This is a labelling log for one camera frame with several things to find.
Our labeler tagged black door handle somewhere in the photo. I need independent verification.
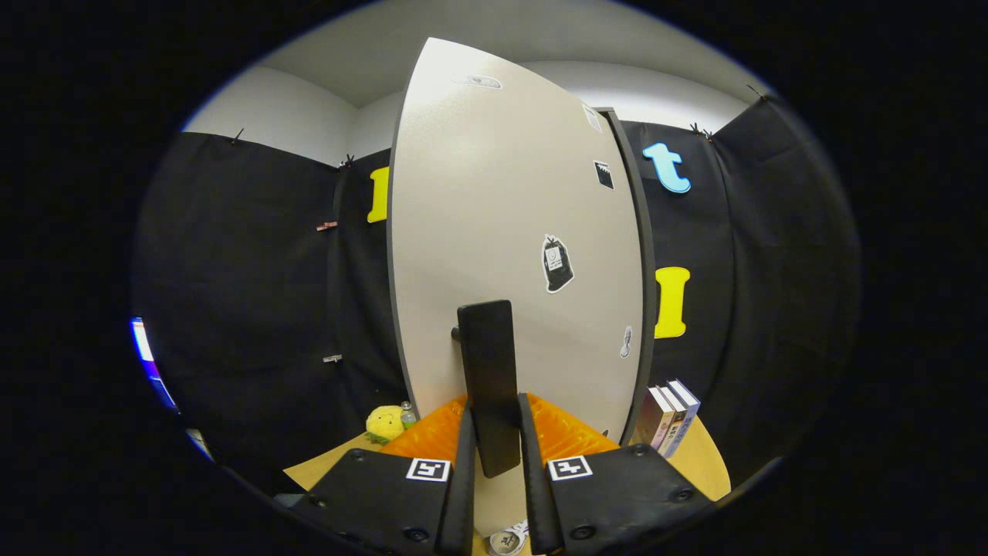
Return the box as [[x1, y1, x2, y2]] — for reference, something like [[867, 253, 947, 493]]
[[452, 300, 522, 478]]

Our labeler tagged black backdrop cloth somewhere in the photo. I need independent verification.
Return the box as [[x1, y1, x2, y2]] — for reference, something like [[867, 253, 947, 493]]
[[131, 97, 861, 495]]

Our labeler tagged yellow plush toy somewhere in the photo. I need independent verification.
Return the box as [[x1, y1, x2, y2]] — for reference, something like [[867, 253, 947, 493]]
[[366, 405, 408, 445]]

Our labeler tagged white canvas shoe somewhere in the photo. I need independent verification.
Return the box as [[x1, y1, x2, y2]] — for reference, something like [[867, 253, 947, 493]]
[[488, 521, 533, 556]]

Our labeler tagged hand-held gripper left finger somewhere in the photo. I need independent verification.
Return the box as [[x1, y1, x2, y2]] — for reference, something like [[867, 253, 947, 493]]
[[289, 395, 478, 556]]

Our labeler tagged dark grey shoe cabinet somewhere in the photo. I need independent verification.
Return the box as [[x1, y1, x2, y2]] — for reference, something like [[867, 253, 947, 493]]
[[598, 108, 657, 447]]

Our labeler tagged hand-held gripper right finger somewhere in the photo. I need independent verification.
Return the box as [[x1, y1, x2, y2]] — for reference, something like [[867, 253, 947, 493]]
[[517, 392, 712, 555]]

